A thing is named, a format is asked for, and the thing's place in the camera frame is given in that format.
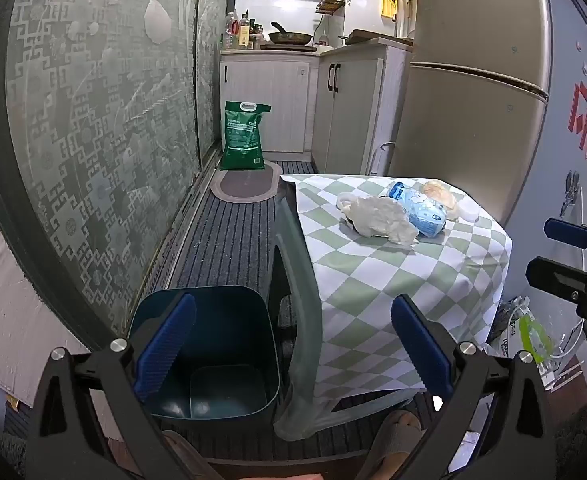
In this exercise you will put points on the white kitchen cabinet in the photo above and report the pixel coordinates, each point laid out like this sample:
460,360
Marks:
268,100

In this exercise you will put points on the grey wall sticker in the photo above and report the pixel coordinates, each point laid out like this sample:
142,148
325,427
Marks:
572,187

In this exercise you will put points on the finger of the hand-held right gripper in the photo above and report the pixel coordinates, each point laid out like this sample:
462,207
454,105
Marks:
558,272
568,232

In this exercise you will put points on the small white cup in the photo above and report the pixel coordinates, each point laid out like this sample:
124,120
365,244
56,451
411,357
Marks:
468,212

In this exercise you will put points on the dark condiment bottles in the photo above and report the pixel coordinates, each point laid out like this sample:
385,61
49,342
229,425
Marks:
257,37

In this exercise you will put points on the grey slipper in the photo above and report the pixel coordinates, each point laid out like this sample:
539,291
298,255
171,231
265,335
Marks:
186,455
398,435

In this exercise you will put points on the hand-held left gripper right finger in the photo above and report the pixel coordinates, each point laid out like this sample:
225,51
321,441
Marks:
421,345

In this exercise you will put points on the beige refrigerator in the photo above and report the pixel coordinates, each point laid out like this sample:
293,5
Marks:
473,110

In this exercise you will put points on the red wall stickers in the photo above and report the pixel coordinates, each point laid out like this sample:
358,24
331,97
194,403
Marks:
586,110

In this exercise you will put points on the grey striped floor rug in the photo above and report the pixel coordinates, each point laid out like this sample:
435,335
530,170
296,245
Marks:
233,245

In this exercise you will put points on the yellow oil bottle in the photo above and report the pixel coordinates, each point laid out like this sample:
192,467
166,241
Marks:
244,34

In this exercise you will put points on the blue printed packet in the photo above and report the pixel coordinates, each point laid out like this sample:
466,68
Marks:
423,212

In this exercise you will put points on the wooden cutting board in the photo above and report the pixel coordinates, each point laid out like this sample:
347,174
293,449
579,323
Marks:
371,36

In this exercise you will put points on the frosted patterned sliding door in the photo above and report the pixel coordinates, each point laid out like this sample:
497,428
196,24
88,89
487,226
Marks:
98,135
213,60

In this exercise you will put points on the green rice bag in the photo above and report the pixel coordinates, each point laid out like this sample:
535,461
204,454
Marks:
242,135

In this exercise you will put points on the white plastic bag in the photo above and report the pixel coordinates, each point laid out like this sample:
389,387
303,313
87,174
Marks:
378,217

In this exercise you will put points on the clear bottle with red cap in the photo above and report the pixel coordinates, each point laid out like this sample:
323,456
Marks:
230,32

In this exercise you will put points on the black cooktop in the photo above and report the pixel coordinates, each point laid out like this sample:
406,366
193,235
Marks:
288,47

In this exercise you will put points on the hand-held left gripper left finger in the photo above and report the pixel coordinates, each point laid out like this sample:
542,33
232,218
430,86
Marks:
166,347

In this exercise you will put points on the dark teal trash bin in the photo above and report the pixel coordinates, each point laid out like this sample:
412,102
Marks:
223,360

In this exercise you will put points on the beige plastic bag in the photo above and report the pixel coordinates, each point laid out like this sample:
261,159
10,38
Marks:
441,192

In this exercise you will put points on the oval grey floor mat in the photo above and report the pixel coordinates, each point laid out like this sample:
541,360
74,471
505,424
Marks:
246,185

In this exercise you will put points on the white side cabinet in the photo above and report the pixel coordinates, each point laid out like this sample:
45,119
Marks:
353,110

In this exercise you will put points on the green white checkered tablecloth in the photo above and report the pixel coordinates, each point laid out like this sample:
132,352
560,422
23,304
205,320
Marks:
373,280

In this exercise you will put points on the clear bag with green print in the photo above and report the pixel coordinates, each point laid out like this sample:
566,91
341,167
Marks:
528,335

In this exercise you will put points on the black frying pan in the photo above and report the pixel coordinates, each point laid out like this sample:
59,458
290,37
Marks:
289,37

